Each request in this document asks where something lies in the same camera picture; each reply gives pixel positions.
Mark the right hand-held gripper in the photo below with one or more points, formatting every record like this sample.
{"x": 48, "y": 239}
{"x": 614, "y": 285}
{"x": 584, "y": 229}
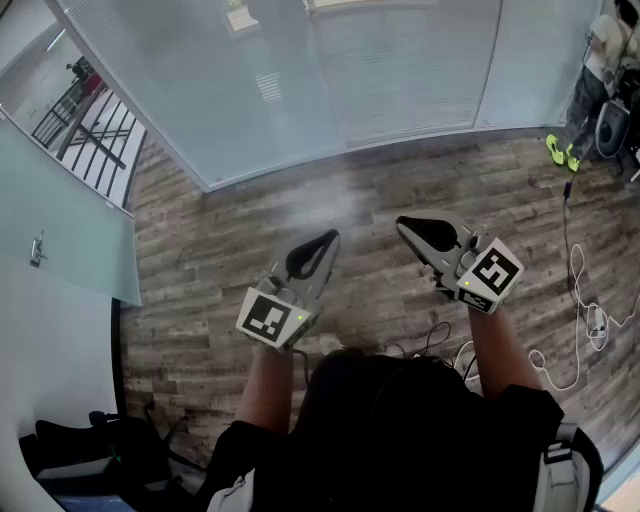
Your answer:
{"x": 492, "y": 272}

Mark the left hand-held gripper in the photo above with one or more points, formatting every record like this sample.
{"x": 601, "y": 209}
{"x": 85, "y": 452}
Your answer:
{"x": 265, "y": 320}

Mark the person's left forearm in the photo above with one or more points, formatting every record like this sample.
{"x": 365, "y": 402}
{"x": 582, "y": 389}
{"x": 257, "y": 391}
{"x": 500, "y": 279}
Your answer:
{"x": 270, "y": 390}

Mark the person's right forearm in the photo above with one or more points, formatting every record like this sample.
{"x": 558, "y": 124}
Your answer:
{"x": 500, "y": 355}

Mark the white power adapter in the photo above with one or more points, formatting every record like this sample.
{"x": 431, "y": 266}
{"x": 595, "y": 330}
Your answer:
{"x": 599, "y": 321}

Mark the person's black shirt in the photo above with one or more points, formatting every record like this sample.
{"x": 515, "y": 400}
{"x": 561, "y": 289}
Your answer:
{"x": 400, "y": 440}

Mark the grey round device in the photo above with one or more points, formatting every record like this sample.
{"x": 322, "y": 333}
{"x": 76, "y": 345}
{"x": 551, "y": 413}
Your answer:
{"x": 611, "y": 130}

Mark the black equipment cart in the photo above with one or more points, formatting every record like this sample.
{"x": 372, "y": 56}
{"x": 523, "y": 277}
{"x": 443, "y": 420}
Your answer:
{"x": 631, "y": 85}

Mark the frosted glass door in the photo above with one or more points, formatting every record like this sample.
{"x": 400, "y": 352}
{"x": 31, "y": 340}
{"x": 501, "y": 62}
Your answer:
{"x": 65, "y": 200}

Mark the black metal railing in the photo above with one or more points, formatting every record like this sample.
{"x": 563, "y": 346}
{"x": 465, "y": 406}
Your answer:
{"x": 85, "y": 135}

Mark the black equipment case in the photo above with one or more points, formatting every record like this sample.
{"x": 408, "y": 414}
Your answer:
{"x": 115, "y": 450}

